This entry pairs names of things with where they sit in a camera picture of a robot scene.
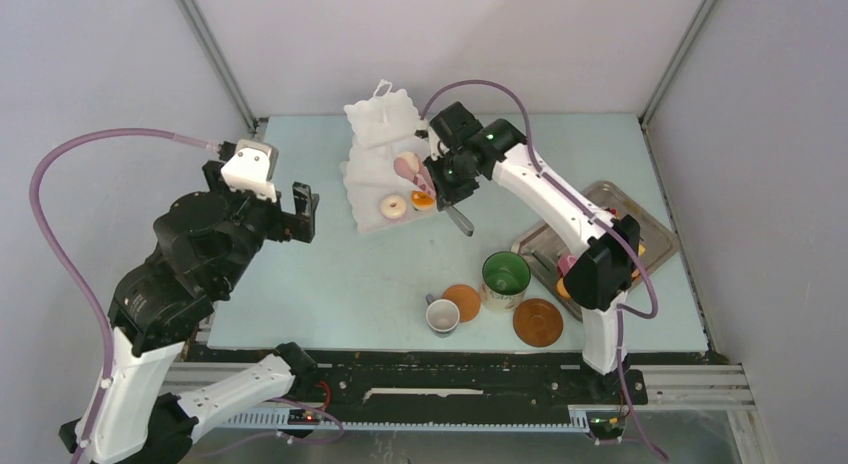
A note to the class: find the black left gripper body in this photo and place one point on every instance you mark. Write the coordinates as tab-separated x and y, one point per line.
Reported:
278	224

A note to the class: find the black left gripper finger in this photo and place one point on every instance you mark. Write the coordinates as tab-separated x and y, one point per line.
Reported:
303	197
303	228

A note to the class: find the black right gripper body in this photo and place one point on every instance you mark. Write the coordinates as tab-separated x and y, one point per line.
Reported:
452	178

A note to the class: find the white round cream cake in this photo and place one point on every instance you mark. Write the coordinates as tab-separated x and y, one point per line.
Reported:
411	159

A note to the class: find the orange glazed donut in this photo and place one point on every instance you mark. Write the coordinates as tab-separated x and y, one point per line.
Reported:
422	201

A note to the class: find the white glazed donut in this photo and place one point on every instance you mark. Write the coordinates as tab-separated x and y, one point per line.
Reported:
393	207

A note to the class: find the round biscuit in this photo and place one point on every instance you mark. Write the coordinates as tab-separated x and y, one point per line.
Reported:
561	290

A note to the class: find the pink-tipped metal tongs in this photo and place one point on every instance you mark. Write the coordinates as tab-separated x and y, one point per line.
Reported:
424	183

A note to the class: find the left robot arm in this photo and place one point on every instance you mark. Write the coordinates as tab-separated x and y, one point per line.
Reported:
205	242

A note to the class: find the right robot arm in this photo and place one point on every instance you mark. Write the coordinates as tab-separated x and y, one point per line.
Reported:
606	248

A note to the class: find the white three-tier dessert stand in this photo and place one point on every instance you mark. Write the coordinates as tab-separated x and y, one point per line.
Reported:
383	126

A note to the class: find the large floral green-inside mug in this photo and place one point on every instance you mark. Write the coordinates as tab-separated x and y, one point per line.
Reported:
505	279

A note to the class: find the small wooden coaster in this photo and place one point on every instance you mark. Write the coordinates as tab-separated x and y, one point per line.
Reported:
466	299

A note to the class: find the small white grey cup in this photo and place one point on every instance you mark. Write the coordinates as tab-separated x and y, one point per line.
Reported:
442	316

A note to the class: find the large wooden coaster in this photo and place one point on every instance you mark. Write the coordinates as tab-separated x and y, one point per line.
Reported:
538	323

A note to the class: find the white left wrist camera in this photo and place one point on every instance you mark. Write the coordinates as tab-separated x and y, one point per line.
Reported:
251	168

